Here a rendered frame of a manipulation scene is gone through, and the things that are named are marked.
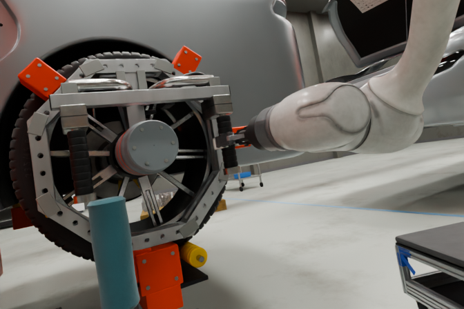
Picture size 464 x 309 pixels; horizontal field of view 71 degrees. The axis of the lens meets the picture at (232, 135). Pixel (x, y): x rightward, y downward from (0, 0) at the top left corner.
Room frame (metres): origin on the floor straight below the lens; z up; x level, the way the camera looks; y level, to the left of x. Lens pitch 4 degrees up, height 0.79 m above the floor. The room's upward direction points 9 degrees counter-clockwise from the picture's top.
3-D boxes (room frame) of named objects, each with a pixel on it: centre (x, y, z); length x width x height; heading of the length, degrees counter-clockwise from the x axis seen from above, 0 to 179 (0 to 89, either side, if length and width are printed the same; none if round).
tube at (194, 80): (0.90, 0.13, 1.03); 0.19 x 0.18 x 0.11; 28
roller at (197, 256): (1.10, 0.21, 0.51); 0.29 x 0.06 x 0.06; 28
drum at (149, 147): (0.89, 0.24, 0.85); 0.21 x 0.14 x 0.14; 28
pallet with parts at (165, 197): (5.39, 0.99, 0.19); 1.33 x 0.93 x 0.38; 100
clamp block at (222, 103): (0.85, 0.03, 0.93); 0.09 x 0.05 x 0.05; 28
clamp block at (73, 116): (0.70, 0.33, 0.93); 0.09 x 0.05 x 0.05; 28
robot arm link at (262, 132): (0.62, -0.09, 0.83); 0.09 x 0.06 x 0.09; 118
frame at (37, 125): (0.96, 0.27, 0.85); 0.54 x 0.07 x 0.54; 118
